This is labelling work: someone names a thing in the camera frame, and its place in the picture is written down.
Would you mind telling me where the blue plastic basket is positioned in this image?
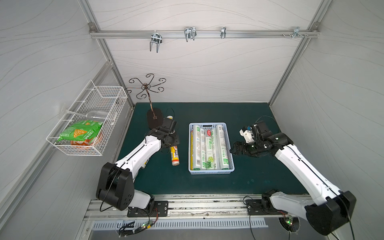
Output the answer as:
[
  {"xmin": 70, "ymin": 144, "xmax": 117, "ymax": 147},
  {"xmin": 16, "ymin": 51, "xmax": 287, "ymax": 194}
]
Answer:
[{"xmin": 188, "ymin": 123, "xmax": 235, "ymax": 175}]

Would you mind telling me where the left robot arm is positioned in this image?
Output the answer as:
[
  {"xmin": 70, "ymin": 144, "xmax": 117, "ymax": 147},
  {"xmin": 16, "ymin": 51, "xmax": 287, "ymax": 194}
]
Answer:
[{"xmin": 96, "ymin": 116, "xmax": 180, "ymax": 214}]

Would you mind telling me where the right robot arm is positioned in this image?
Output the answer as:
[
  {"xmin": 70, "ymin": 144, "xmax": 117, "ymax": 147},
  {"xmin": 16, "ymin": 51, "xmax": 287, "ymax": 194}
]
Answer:
[{"xmin": 230, "ymin": 121, "xmax": 357, "ymax": 236}]

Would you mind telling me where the white green grape wrap roll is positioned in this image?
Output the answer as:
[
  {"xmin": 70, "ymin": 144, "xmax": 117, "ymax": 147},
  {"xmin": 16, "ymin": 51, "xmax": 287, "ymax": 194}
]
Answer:
[{"xmin": 200, "ymin": 129, "xmax": 207, "ymax": 170}]

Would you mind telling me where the orange snack bag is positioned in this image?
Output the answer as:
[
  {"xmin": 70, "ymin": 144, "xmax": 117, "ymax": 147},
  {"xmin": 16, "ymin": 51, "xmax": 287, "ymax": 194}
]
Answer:
[{"xmin": 70, "ymin": 133, "xmax": 103, "ymax": 146}]

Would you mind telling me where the green snack bag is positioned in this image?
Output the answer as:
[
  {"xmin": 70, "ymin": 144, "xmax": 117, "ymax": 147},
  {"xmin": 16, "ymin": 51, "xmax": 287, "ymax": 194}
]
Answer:
[{"xmin": 57, "ymin": 120, "xmax": 104, "ymax": 142}]

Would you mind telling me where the metal double hook left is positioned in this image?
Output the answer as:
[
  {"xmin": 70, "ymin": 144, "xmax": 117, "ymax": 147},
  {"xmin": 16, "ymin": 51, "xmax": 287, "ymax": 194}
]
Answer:
[{"xmin": 150, "ymin": 32, "xmax": 163, "ymax": 53}]

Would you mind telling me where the metal double hook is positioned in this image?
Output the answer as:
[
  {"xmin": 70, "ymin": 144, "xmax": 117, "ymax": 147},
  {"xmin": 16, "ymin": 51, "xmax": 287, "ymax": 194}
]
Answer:
[
  {"xmin": 184, "ymin": 27, "xmax": 197, "ymax": 42},
  {"xmin": 150, "ymin": 32, "xmax": 163, "ymax": 53}
]

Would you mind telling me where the metal double hook middle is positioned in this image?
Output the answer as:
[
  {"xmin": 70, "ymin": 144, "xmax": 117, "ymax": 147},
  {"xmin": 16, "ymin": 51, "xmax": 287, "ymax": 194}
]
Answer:
[{"xmin": 184, "ymin": 27, "xmax": 197, "ymax": 42}]

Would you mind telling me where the white vent strip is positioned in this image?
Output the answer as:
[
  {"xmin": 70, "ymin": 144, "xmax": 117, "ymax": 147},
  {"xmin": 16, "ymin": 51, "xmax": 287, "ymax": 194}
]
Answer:
[{"xmin": 92, "ymin": 217, "xmax": 268, "ymax": 232}]

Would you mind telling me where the metal single hook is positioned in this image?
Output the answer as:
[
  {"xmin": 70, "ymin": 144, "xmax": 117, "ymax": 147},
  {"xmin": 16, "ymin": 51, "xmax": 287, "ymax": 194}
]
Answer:
[{"xmin": 220, "ymin": 27, "xmax": 227, "ymax": 39}]

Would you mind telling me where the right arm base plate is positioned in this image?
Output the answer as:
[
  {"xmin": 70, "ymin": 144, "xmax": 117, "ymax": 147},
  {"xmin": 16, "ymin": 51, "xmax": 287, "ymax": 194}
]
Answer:
[{"xmin": 243, "ymin": 199, "xmax": 282, "ymax": 216}]

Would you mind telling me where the white wire wall basket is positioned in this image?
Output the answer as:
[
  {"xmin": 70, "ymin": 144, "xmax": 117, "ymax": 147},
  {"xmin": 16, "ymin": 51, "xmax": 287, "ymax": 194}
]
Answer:
[{"xmin": 46, "ymin": 81, "xmax": 127, "ymax": 156}]

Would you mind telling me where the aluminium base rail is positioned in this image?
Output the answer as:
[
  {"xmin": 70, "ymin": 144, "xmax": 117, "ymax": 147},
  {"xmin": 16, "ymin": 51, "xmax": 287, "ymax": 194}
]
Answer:
[{"xmin": 86, "ymin": 194, "xmax": 329, "ymax": 221}]

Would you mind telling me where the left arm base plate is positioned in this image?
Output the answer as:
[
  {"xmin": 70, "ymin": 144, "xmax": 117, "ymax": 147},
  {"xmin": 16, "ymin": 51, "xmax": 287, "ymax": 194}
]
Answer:
[{"xmin": 127, "ymin": 201, "xmax": 169, "ymax": 218}]

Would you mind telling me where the aluminium top rail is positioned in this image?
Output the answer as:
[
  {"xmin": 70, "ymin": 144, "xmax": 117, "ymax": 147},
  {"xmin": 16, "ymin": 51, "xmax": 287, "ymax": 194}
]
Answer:
[{"xmin": 90, "ymin": 30, "xmax": 320, "ymax": 40}]

